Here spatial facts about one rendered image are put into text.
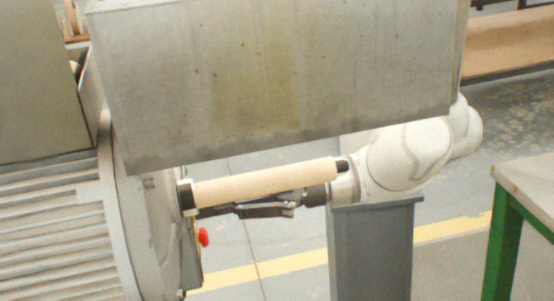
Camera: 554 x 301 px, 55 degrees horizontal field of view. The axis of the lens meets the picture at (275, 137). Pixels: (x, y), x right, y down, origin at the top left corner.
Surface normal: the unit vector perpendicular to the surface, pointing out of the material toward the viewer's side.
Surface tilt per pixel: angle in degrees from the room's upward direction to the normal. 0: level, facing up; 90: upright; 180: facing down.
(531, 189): 0
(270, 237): 0
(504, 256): 90
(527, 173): 0
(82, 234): 65
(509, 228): 90
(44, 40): 90
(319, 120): 90
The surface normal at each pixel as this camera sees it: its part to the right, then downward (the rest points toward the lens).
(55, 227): 0.14, -0.06
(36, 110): 0.22, 0.45
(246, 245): -0.09, -0.88
